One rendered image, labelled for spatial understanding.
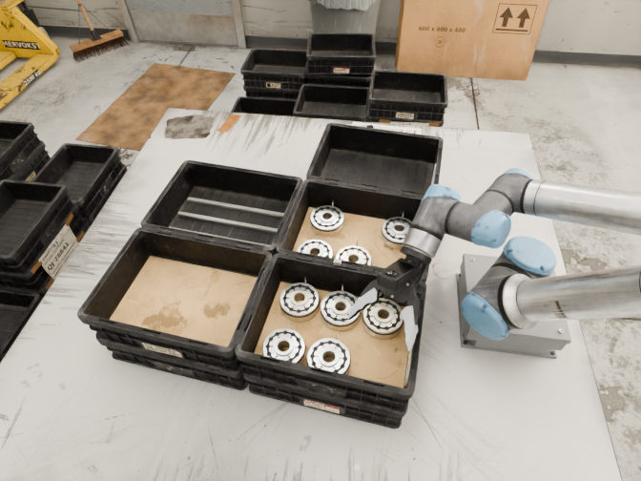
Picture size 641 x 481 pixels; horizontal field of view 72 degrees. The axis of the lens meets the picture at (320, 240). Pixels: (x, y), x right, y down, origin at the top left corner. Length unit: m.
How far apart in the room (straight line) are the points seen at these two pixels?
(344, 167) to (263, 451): 0.92
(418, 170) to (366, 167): 0.18
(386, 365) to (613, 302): 0.50
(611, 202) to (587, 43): 3.45
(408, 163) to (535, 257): 0.64
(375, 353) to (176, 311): 0.53
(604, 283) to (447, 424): 0.54
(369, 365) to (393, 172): 0.72
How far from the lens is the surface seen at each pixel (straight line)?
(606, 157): 3.40
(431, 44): 3.81
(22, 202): 2.34
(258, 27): 4.21
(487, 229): 0.91
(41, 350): 1.49
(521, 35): 3.91
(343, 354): 1.07
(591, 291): 0.90
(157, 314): 1.24
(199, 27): 4.35
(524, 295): 0.98
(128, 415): 1.29
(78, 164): 2.62
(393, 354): 1.12
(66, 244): 2.17
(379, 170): 1.55
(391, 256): 1.28
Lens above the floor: 1.82
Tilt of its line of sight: 49 degrees down
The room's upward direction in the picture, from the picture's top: 2 degrees counter-clockwise
